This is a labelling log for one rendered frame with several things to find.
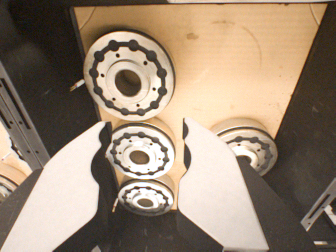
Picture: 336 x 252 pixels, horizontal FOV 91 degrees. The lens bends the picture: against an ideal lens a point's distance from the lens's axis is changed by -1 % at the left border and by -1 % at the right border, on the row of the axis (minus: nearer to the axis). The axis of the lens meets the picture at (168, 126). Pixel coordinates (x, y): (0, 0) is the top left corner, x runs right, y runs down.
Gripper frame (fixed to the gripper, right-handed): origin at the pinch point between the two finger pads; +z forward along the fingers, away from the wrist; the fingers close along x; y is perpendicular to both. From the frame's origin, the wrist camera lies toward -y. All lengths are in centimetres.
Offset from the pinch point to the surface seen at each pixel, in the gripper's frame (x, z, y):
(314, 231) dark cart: 114, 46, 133
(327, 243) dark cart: 116, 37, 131
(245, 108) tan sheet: 12.5, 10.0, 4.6
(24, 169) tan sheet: -26.4, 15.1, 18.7
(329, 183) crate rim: 16.9, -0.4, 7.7
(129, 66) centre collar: -1.9, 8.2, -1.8
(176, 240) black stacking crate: 2.9, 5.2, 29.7
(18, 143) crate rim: -12.4, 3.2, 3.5
